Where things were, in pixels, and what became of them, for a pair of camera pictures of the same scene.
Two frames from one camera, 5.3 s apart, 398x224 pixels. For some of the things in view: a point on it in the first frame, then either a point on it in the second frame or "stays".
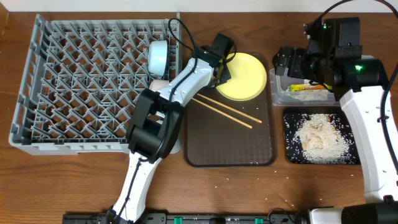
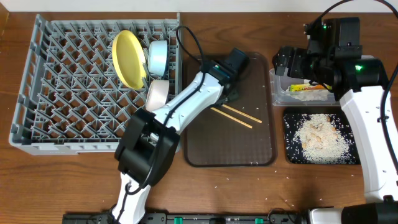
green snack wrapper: [299, 87] stays
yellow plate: [248, 78] -> [129, 59]
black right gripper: [298, 55] stays
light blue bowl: [158, 58] stays
